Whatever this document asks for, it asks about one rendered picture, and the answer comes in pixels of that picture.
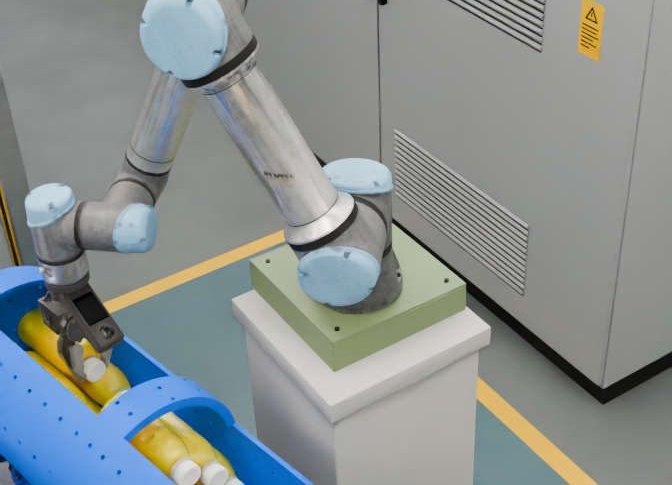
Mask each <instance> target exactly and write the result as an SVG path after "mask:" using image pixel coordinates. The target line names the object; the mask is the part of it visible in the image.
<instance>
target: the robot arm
mask: <svg viewBox="0 0 672 485"><path fill-rule="evenodd" d="M247 4H248V0H148V1H147V3H146V5H145V9H144V11H143V14H142V17H141V21H140V38H141V42H142V46H143V48H144V51H145V53H146V55H147V56H148V58H149V59H150V61H151V62H152V63H153V64H154V65H155V66H156V67H155V70H154V73H153V76H152V79H151V82H150V85H149V88H148V91H147V93H146V96H145V99H144V102H143V105H142V108H141V111H140V114H139V117H138V119H137V122H136V125H135V128H134V131H133V134H132V137H131V140H130V142H129V145H128V148H127V151H126V154H125V156H124V159H123V162H122V165H121V168H120V170H119V173H118V175H117V177H116V179H115V180H114V182H113V184H112V186H111V187H110V189H109V191H108V193H107V195H106V197H105V198H104V200H103V202H91V201H76V198H75V196H74V195H73V192H72V190H71V189H70V188H69V187H68V186H64V185H63V184H60V183H50V184H45V185H42V186H39V187H37V188H35V189H34V190H32V191H31V192H30V193H29V194H28V195H27V197H26V200H25V208H26V213H27V224H28V226H29V228H30V232H31V235H32V239H33V243H34V247H35V251H36V255H37V258H38V262H39V266H40V268H38V272H39V273H40V274H42V277H43V279H44V282H45V286H46V288H47V290H46V295H45V296H44V297H42V298H40V299H38V303H39V307H40V310H41V314H42V318H43V322H44V324H45V325H46V326H47V327H49V328H50V329H51V330H52V331H53V332H54V333H56V334H57V335H59V338H58V340H57V353H58V355H59V357H60V358H61V359H62V360H63V362H64V363H65V364H66V366H67V368H68V370H69V372H70V373H71V375H72V376H73V377H74V378H75V379H76V380H77V381H79V382H80V383H83V382H84V381H85V379H86V377H87V375H86V374H85V373H84V367H85V365H84V364H83V362H82V358H83V355H84V347H83V346H81V345H80V344H79V343H80V342H82V339H84V338H85V337H88V339H89V340H90V342H91V343H92V345H93V346H94V348H95V349H96V350H97V352H98V353H100V360H101V361H102V362H104V364H105V366H106V368H107V367H108V365H109V361H110V358H111V354H112V349H113V347H115V346H117V345H119V344H121V343H122V342H123V339H124V333H123V332H122V330H121V329H120V328H119V326H118V325H117V323H116V322H115V320H114V319H113V318H112V316H111V315H110V313H109V312H108V310H107V309H106V307H105V306H104V305H103V303H102V302H101V300H100V299H99V297H98V296H97V294H96V293H95V292H94V290H93V289H92V287H91V286H90V284H89V283H88V281H89V279H90V274H89V263H88V258H87V254H86V250H95V251H110V252H120V253H123V254H128V253H145V252H148V251H150V250H151V249H152V248H153V246H154V244H155V241H156V235H157V232H158V219H157V214H156V211H155V209H154V206H155V204H156V203H157V201H158V199H159V197H160V195H161V193H162V191H163V190H164V189H165V187H166V185H167V183H168V180H169V175H170V169H171V166H172V163H173V161H174V158H175V155H176V153H177V150H178V148H179V145H180V142H181V140H182V137H183V135H184V132H185V129H186V127H187V124H188V122H189V119H190V116H191V114H192V111H193V109H194V106H195V104H196V101H197V98H198V96H199V93H200V92H202V93H203V94H204V96H205V97H206V99H207V100H208V102H209V103H210V105H211V106H212V108H213V110H214V111H215V113H216V114H217V116H218V117H219V119H220V120H221V122H222V123H223V125H224V127H225V128H226V130H227V131H228V133H229V134H230V136H231V137H232V139H233V140H234V142H235V143H236V145H237V147H238V148H239V150H240V151H241V153H242V154H243V156H244V157H245V159H246V160H247V162H248V164H249V165H250V167H251V168H252V170H253V171H254V173H255V174H256V176H257V177H258V179H259V181H260V182H261V184H262V185H263V187H264V188H265V190H266V191H267V193H268V194H269V196H270V198H271V199H272V201H273V202H274V204H275V205H276V207H277V208H278V210H279V211H280V213H281V215H282V216H283V218H284V219H285V221H286V222H287V223H286V226H285V229H284V237H285V240H286V241H287V243H288V244H289V246H290V247H291V249H292V250H293V252H294V254H295V255H296V257H297V258H298V260H299V264H298V266H297V278H298V282H299V285H300V287H301V288H302V290H303V291H304V292H305V293H306V294H307V295H308V296H309V297H311V298H312V299H314V300H316V301H318V302H320V303H322V304H323V305H325V306H326V307H328V308H330V309H333V310H335V311H339V312H343V313H350V314H363V313H370V312H375V311H378V310H381V309H383V308H385V307H387V306H389V305H390V304H392V303H393V302H394V301H395V300H396V299H397V298H398V297H399V296H400V294H401V292H402V288H403V274H402V269H401V267H400V264H399V262H398V259H397V257H396V254H395V252H394V249H393V247H392V190H393V188H394V185H393V184H392V175H391V172H390V171H389V169H388V168H387V167H385V166H384V165H382V164H380V163H378V162H376V161H373V160H368V159H361V158H348V159H341V160H338V161H334V162H331V163H329V164H327V165H325V166H324V167H323V168H322V167H321V166H320V164H319V162H318V161H317V159H316V157H315V156H314V154H313V152H312V151H311V149H310V148H309V146H308V144H307V143H306V141H305V139H304V138H303V136H302V135H301V133H300V131H299V130H298V128H297V126H296V125H295V123H294V121H293V120H292V118H291V117H290V115H289V113H288V112H287V110H286V108H285V107H284V105H283V103H282V102H281V100H280V99H279V97H278V95H277V94H276V92H275V90H274V89H273V87H272V86H271V84H270V82H269V81H268V79H267V77H266V76H265V74H264V72H263V71H262V69H261V68H260V66H259V64H258V63H257V61H256V54H257V50H258V45H259V44H258V42H257V40H256V38H255V36H254V35H253V33H252V31H251V30H250V28H249V26H248V25H247V23H246V22H245V20H244V18H243V17H242V15H243V13H244V11H245V9H246V6H247ZM48 291H49V292H48ZM50 296H51V297H50ZM49 297H50V298H49ZM44 300H45V301H44ZM43 310H44V312H43ZM44 314H45V315H44ZM45 318H46V319H45ZM77 341H78V342H79V343H77Z"/></svg>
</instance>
